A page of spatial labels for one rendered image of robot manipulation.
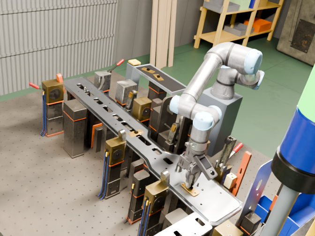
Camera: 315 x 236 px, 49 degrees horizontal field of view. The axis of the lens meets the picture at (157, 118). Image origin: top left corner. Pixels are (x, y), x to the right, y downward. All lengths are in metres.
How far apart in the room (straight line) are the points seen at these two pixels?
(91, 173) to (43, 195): 0.30
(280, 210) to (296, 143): 0.12
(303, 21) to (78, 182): 5.67
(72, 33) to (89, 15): 0.32
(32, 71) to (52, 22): 0.61
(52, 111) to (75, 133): 0.26
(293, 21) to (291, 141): 6.61
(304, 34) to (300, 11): 0.41
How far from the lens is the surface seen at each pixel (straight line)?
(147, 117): 2.05
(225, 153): 1.63
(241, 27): 7.30
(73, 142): 2.06
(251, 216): 1.45
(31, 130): 2.37
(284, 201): 0.50
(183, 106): 1.48
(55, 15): 4.22
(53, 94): 2.15
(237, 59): 1.68
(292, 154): 0.44
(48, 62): 4.36
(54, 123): 2.27
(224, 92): 2.16
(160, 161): 1.69
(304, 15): 6.95
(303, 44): 6.95
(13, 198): 1.91
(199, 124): 1.35
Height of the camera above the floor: 2.04
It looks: 31 degrees down
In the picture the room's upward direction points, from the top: 10 degrees clockwise
